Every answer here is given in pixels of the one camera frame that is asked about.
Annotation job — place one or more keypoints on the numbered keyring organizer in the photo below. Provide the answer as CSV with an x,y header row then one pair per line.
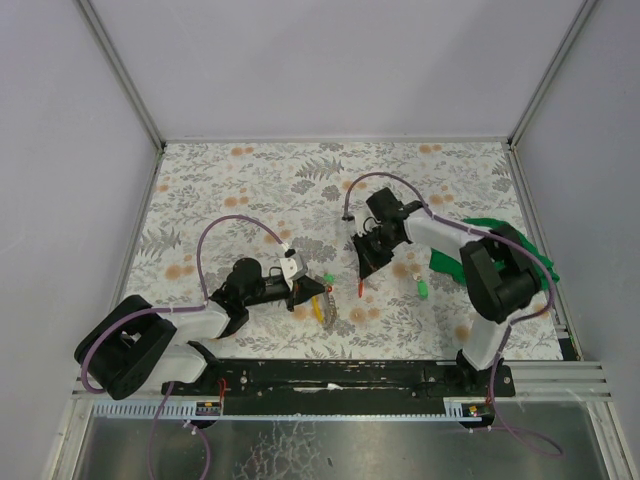
x,y
324,310

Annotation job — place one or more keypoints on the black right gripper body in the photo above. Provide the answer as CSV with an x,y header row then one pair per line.
x,y
368,248

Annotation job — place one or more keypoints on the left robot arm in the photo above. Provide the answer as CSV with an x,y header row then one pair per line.
x,y
138,344

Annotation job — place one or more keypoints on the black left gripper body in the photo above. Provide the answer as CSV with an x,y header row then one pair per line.
x,y
292,293

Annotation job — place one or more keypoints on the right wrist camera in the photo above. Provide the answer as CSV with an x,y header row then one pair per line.
x,y
349,221

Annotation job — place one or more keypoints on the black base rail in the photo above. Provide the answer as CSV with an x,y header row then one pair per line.
x,y
279,388

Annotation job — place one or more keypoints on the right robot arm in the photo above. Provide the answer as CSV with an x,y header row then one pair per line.
x,y
501,275

